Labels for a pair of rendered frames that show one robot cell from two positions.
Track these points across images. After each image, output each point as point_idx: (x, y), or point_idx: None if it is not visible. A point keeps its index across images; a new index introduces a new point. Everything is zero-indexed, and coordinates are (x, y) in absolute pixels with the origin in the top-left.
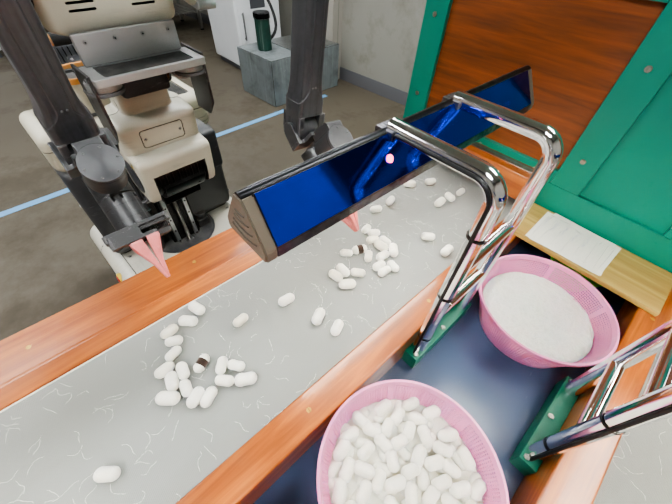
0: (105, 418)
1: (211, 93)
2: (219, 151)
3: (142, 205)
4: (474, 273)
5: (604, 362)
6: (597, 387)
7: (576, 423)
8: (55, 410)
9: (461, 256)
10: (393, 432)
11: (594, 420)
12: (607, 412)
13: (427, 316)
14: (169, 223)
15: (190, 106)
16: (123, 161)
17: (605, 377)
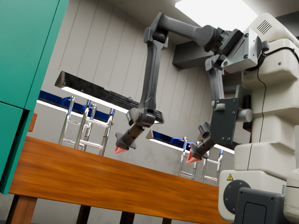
0: None
1: (210, 125)
2: (234, 218)
3: (199, 144)
4: (83, 140)
5: (62, 142)
6: (72, 142)
7: (82, 146)
8: None
9: (112, 120)
10: None
11: (87, 138)
12: (87, 134)
13: (104, 149)
14: (192, 153)
15: (237, 145)
16: (199, 126)
17: (69, 140)
